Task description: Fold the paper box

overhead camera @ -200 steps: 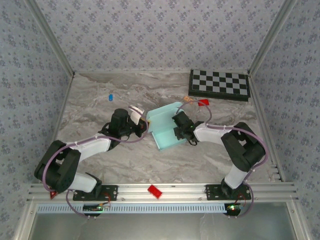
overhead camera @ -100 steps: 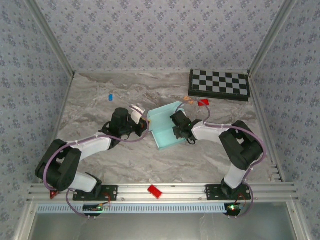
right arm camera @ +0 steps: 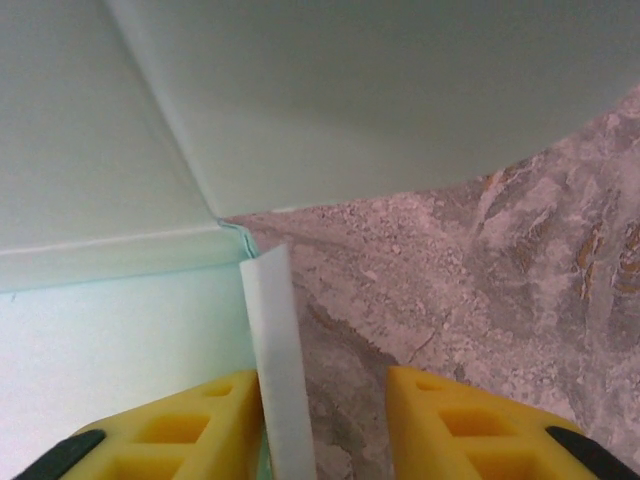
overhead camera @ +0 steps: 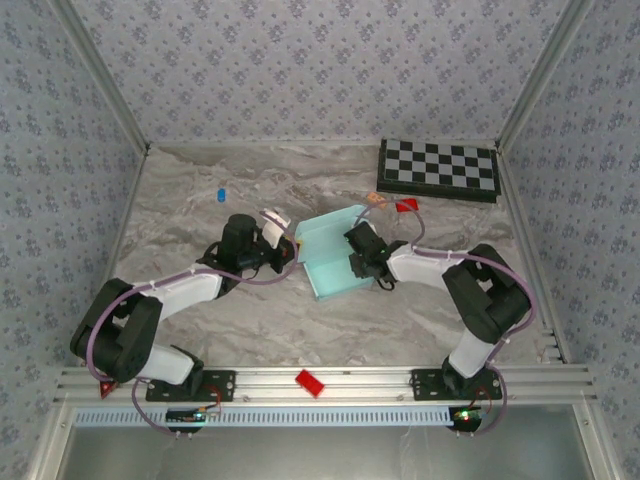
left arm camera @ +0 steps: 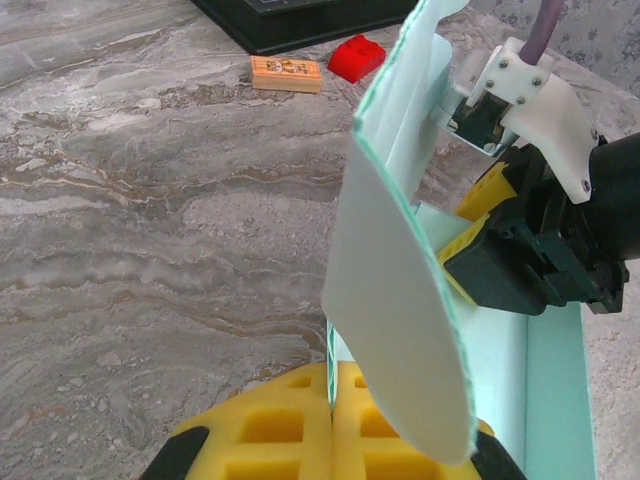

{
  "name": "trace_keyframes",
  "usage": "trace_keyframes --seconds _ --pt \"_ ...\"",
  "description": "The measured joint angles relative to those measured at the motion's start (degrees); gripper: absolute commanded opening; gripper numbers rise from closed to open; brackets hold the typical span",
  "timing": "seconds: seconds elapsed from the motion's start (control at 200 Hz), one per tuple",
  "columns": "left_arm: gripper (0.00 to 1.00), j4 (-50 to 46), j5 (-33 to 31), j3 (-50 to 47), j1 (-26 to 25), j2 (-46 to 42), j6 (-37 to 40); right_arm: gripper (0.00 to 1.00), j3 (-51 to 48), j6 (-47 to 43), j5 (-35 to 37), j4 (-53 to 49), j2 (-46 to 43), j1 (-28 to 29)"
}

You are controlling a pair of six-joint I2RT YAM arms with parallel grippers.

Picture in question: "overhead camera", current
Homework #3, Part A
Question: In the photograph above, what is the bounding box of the aluminium frame leg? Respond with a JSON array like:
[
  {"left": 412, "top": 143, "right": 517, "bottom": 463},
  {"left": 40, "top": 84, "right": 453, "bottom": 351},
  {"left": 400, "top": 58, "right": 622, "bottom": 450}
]
[
  {"left": 574, "top": 404, "right": 616, "bottom": 480},
  {"left": 29, "top": 404, "right": 76, "bottom": 480}
]

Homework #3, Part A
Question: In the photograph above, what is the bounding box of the large red block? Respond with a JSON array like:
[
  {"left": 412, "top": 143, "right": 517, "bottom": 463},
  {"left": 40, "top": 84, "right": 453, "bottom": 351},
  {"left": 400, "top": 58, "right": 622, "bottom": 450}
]
[{"left": 293, "top": 368, "right": 326, "bottom": 400}]

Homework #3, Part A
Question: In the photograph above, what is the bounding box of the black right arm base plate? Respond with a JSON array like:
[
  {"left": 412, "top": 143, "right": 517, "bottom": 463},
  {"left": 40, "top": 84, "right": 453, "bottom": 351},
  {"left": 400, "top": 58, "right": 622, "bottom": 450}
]
[{"left": 410, "top": 368, "right": 502, "bottom": 402}]

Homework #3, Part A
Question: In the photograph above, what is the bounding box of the light blue paper box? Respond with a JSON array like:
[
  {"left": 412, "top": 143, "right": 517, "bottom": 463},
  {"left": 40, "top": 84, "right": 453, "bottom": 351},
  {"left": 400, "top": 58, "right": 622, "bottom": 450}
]
[{"left": 294, "top": 203, "right": 386, "bottom": 303}]

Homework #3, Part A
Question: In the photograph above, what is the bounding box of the wide aluminium mounting rail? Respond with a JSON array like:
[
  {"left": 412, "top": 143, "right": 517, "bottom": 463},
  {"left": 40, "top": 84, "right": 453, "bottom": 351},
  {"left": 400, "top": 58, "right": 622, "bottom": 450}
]
[{"left": 52, "top": 364, "right": 599, "bottom": 405}]

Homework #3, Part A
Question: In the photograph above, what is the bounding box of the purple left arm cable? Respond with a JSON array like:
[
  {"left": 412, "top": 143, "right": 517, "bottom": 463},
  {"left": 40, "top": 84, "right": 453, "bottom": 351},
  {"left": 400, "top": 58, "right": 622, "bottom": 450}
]
[{"left": 85, "top": 227, "right": 301, "bottom": 439}]

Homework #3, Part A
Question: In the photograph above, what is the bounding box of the black and grey chessboard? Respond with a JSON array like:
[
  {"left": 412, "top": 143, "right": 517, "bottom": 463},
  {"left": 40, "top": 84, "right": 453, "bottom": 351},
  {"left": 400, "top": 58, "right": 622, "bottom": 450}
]
[{"left": 375, "top": 137, "right": 502, "bottom": 204}]

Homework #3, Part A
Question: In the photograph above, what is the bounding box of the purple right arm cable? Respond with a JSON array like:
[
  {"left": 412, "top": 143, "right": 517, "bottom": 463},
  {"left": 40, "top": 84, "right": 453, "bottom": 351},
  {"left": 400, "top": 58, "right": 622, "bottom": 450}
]
[{"left": 353, "top": 202, "right": 535, "bottom": 437}]

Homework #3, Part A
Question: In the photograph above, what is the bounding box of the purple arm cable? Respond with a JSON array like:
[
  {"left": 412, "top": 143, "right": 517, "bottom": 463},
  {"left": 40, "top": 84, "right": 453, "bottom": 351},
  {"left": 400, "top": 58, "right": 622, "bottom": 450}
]
[
  {"left": 353, "top": 202, "right": 535, "bottom": 437},
  {"left": 85, "top": 227, "right": 301, "bottom": 439}
]

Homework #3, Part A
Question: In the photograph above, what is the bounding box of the grey metal panel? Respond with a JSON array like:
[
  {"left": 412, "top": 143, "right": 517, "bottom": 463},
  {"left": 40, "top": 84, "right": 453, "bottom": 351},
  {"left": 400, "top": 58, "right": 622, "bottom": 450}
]
[{"left": 54, "top": 424, "right": 601, "bottom": 480}]

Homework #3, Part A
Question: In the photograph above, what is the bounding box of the aluminium side rail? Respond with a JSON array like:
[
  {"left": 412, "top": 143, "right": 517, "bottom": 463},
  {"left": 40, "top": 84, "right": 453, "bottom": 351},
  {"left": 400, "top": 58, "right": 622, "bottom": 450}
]
[
  {"left": 74, "top": 144, "right": 151, "bottom": 369},
  {"left": 494, "top": 142, "right": 574, "bottom": 366}
]

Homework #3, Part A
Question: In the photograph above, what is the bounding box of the slotted grey cable duct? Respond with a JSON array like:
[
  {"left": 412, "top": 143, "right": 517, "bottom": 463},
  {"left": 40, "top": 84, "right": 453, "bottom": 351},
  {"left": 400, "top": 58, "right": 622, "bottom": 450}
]
[{"left": 72, "top": 405, "right": 457, "bottom": 429}]

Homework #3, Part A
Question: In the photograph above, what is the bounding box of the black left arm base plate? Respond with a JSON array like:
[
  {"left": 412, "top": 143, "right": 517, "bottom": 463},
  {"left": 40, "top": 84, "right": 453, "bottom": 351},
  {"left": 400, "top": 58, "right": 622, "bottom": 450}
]
[{"left": 144, "top": 368, "right": 237, "bottom": 402}]

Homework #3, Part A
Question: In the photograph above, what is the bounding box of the aluminium corner post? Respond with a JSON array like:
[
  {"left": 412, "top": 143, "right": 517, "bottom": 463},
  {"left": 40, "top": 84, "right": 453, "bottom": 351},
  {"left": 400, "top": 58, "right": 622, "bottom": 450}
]
[
  {"left": 497, "top": 0, "right": 601, "bottom": 151},
  {"left": 49, "top": 0, "right": 151, "bottom": 154}
]

